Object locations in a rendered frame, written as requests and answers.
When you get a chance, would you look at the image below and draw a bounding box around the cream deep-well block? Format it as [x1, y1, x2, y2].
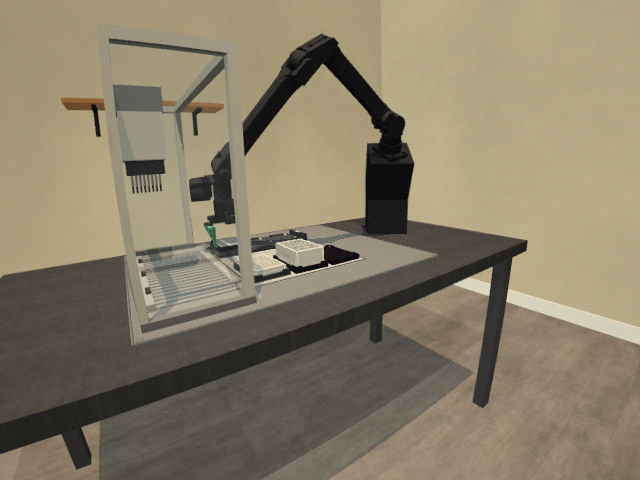
[275, 239, 324, 267]

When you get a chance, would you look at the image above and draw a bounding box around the white well plate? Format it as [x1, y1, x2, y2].
[253, 254, 287, 276]

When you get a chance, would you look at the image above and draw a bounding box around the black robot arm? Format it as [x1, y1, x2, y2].
[242, 34, 408, 162]

